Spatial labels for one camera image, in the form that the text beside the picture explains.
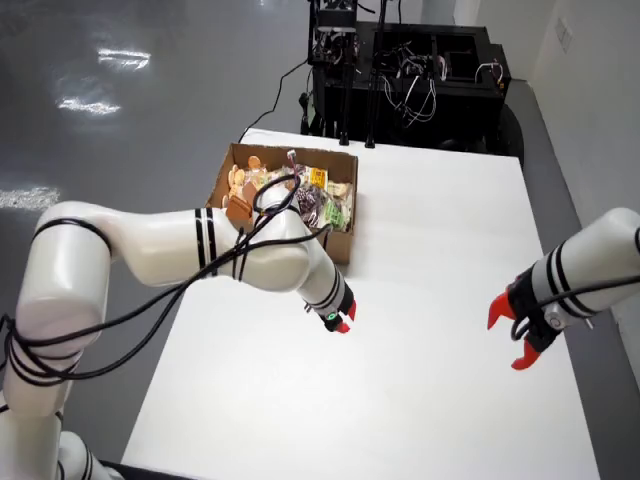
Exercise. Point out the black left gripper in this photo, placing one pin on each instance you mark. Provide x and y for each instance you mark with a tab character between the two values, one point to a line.
346	302

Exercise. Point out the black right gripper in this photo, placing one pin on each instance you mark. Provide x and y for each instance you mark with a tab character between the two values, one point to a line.
525	305

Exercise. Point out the green white snack packet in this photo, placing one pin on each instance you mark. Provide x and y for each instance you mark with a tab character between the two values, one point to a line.
336	215

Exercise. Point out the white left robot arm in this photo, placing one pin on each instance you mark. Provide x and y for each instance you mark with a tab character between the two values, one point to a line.
150	240

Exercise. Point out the purple snack packet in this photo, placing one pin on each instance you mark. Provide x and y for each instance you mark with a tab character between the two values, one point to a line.
310	196

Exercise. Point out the cream snack packet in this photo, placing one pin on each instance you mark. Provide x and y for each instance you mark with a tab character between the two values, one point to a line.
340	190

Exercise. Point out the yellow snack packet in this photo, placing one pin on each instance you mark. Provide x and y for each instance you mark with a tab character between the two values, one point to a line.
317	177

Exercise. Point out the pale snack packet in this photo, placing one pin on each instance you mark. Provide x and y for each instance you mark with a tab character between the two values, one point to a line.
277	177

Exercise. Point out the brown cardboard box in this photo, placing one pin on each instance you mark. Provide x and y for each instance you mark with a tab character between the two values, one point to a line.
340	247

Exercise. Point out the ridged brown rectangular biscuit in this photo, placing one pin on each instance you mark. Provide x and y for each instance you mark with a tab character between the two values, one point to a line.
240	207

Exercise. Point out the pale round cookie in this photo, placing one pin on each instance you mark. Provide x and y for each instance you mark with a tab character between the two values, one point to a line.
236	177

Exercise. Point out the gingerbread man cookie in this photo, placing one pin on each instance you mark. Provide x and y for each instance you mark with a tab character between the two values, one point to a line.
255	164

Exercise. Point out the black tripod stand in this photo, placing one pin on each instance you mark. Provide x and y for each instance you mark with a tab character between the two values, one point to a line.
345	100
371	100

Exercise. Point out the black equipment cabinet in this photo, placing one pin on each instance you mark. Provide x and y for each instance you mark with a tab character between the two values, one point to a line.
465	115

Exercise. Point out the black computer unit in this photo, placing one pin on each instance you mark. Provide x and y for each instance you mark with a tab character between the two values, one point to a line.
337	20

